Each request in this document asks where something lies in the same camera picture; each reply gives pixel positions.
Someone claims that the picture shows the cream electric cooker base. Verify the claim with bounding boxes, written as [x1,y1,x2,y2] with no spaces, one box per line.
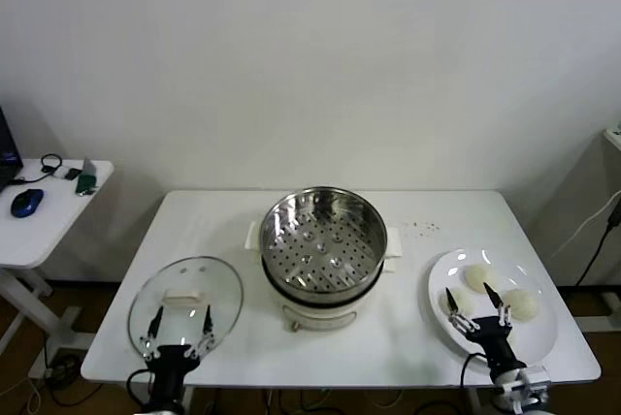
[244,220,405,334]

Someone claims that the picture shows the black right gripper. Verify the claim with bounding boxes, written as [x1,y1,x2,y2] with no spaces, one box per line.
[444,281,528,377]

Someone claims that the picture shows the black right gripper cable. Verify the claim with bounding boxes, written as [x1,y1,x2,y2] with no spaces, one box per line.
[459,350,492,391]

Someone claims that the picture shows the white side table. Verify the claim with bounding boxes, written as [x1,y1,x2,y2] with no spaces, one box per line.
[0,157,115,380]

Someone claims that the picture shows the blue computer mouse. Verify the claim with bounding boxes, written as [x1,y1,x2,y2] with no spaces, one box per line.
[10,188,45,218]

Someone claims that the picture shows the white wall cable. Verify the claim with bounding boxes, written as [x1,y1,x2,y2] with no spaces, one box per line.
[552,189,621,259]

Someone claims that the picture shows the perforated steel steamer basket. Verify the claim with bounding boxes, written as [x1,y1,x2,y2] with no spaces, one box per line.
[257,185,389,294]

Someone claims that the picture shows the grey cabinet with white top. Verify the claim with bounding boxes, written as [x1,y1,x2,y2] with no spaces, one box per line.
[574,127,621,334]

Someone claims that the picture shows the glass lid with cream handle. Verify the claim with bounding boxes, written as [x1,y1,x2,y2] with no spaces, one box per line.
[127,254,245,357]

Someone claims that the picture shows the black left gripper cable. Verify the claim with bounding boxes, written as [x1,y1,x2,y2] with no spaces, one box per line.
[125,368,157,407]

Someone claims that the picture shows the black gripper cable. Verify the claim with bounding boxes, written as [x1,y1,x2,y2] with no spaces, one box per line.
[459,350,492,391]
[125,368,157,407]

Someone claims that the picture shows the large white plate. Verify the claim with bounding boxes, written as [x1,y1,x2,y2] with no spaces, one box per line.
[427,248,560,370]

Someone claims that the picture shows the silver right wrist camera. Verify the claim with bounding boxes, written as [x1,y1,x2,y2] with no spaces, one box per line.
[502,367,552,406]

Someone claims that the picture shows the green circuit board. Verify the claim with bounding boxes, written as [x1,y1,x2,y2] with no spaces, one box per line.
[75,157,101,197]

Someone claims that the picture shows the floor power strip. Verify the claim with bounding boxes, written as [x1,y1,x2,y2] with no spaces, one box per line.
[46,354,82,380]

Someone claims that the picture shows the black laptop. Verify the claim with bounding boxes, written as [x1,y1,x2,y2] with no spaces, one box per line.
[0,105,24,193]

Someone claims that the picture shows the white steamed baozi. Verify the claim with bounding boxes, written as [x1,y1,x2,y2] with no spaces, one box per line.
[502,288,542,323]
[439,288,476,317]
[464,264,499,293]

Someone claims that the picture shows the scattered dark crumbs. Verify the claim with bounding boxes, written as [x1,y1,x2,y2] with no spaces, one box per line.
[405,219,441,238]

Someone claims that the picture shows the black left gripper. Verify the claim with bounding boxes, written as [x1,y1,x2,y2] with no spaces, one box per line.
[139,305,216,405]

